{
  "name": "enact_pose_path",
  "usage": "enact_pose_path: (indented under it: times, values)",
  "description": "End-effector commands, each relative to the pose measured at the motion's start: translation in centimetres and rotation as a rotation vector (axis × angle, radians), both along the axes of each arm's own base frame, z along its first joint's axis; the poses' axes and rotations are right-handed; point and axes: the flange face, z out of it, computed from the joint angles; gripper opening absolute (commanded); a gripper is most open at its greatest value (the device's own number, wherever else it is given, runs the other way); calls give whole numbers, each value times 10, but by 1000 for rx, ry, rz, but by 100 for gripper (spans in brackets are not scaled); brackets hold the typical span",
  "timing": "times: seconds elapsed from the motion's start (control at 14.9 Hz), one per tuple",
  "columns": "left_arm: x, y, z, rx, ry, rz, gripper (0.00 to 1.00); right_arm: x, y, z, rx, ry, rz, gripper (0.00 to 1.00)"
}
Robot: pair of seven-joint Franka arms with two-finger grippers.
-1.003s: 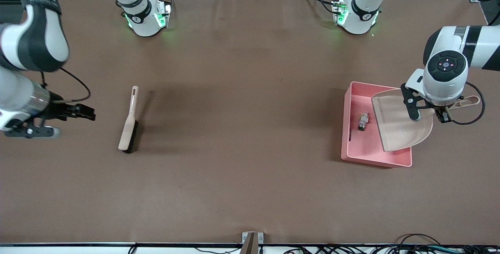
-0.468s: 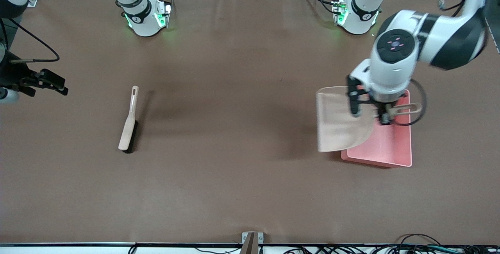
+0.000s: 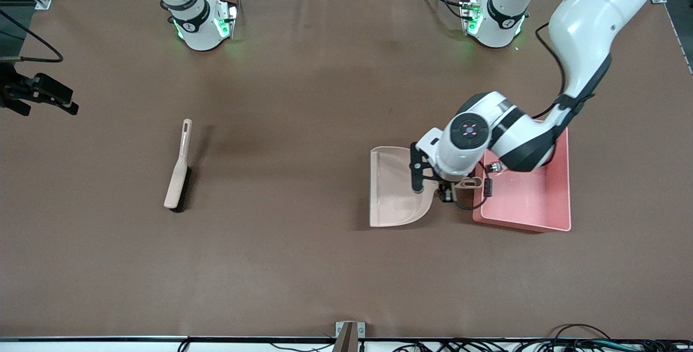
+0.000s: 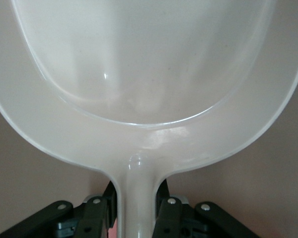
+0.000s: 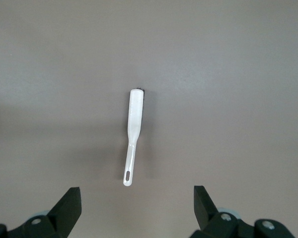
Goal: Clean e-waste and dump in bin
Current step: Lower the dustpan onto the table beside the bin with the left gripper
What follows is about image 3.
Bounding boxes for beige plastic dustpan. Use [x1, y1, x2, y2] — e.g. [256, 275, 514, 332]
[370, 146, 483, 228]

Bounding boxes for beige hand brush black bristles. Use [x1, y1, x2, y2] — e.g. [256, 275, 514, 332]
[164, 119, 193, 213]

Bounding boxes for pink plastic bin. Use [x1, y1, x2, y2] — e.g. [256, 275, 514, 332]
[473, 125, 572, 233]

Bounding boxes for brown table cover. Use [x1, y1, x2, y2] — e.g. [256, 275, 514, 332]
[0, 0, 693, 340]

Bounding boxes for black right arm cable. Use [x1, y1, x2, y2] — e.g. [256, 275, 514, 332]
[0, 8, 64, 63]

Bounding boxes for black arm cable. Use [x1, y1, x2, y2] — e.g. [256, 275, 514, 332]
[454, 22, 568, 211]
[0, 8, 64, 63]

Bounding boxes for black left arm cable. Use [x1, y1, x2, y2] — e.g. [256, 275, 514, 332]
[454, 22, 568, 211]

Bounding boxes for grey metal bracket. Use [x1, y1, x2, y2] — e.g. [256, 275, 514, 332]
[335, 321, 366, 352]

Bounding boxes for black cable bundle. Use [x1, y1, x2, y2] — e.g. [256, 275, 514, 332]
[390, 324, 693, 352]

